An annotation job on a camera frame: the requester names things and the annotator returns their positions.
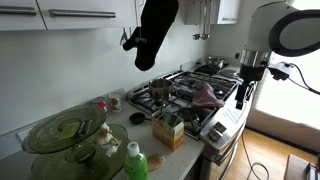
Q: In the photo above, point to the stainless steel gas stove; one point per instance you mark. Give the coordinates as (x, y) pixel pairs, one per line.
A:
(214, 110)

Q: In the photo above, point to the green plastic bottle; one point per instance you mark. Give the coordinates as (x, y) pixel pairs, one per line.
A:
(135, 163)

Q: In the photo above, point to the silver pot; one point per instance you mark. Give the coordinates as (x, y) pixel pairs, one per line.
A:
(215, 62)
(160, 91)

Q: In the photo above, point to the green glass tiered stand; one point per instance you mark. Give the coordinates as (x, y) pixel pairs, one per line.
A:
(66, 146)

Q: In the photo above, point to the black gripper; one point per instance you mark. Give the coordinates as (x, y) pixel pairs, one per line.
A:
(249, 75)

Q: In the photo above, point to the garlic bulbs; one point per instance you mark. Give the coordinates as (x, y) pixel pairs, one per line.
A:
(107, 138)

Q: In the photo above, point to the white red printed mug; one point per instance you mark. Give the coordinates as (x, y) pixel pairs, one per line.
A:
(115, 102)

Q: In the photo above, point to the silver pot in background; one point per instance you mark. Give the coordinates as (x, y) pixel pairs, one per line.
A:
(215, 62)

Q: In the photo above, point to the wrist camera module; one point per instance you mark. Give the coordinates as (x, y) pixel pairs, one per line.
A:
(280, 71)

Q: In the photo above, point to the black oven mitt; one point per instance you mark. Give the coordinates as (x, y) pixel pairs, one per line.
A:
(156, 18)

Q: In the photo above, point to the purple cloth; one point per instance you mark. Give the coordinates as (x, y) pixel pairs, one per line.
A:
(203, 97)

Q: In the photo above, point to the white upper cabinet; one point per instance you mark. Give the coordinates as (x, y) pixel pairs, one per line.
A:
(69, 14)

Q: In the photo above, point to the beige round object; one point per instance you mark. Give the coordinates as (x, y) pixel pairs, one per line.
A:
(155, 161)

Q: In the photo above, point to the orange green carton box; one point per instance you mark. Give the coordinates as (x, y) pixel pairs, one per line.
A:
(168, 128)

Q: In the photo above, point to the red white tin can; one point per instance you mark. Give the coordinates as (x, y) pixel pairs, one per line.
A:
(100, 102)

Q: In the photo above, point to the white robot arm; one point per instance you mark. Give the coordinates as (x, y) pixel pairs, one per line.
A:
(280, 28)

